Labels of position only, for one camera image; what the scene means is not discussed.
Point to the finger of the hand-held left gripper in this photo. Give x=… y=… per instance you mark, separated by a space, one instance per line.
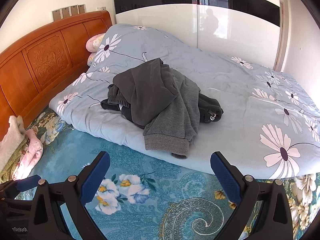
x=26 y=183

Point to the white and black wardrobe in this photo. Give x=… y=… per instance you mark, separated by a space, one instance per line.
x=162 y=17

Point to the white wall socket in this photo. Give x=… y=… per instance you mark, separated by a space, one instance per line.
x=101 y=8

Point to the beige door frame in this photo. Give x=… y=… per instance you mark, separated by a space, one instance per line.
x=281 y=37

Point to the silver wall switch plate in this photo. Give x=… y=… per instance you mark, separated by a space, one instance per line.
x=82 y=8
x=66 y=12
x=56 y=14
x=74 y=10

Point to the wooden bed headboard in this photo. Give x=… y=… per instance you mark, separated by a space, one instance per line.
x=45 y=55

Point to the pink fleece garment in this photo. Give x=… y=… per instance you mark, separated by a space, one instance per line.
x=32 y=152

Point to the black garment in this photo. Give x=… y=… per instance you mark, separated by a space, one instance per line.
x=208 y=107

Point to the green knitted garment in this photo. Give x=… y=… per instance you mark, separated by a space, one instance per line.
x=15 y=165

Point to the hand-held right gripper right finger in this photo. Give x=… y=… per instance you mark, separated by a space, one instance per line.
x=225 y=180

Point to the blue daisy-print quilt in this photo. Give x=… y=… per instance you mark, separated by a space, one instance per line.
x=232 y=120

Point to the light grey ribbed-cuff garment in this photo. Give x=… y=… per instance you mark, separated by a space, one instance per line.
x=175 y=120

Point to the teal floral bedsheet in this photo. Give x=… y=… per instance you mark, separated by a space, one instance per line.
x=155 y=162

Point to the pink floral pillow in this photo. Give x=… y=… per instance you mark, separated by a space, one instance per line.
x=94 y=42

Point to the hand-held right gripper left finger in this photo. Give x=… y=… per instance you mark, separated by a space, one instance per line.
x=93 y=178

